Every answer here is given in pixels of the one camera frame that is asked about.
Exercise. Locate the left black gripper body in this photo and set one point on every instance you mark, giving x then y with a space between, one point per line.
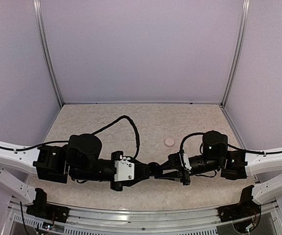
119 187

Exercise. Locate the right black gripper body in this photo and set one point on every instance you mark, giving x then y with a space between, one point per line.
185 176

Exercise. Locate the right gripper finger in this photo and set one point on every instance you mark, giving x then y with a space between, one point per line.
168 165
171 176

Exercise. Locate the black earbud charging case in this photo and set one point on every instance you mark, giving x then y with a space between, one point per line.
154 168

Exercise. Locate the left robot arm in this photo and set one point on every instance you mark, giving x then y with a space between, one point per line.
78 160

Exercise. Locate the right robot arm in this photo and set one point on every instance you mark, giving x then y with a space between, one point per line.
232 162

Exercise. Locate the pink round case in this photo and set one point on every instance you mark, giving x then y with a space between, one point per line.
169 142

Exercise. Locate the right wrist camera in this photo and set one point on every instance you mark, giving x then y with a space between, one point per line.
179 161

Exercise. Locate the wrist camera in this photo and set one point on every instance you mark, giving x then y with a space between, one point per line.
179 161
124 167

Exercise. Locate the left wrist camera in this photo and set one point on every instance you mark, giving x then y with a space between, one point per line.
124 167

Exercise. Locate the front aluminium rail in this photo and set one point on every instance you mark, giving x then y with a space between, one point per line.
87 221

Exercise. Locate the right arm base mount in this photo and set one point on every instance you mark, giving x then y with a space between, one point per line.
238 211

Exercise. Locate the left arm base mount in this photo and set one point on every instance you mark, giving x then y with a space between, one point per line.
49 212

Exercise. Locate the right aluminium frame post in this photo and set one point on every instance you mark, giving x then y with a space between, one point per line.
237 51

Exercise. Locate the aluminium frame post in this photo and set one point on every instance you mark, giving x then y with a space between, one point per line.
46 52
237 51

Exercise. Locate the left aluminium frame post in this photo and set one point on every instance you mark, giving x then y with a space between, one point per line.
46 52

